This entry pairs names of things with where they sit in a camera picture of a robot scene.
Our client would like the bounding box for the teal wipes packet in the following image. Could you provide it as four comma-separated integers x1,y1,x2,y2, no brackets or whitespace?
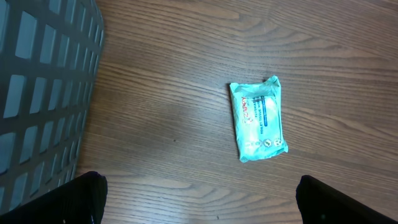
229,75,289,162

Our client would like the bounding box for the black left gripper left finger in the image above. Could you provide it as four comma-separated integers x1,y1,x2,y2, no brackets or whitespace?
1,171,108,224

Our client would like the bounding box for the grey plastic mesh basket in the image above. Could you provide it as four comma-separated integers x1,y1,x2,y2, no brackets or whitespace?
1,0,105,213

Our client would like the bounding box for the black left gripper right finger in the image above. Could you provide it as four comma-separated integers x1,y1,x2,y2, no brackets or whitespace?
296,175,397,224

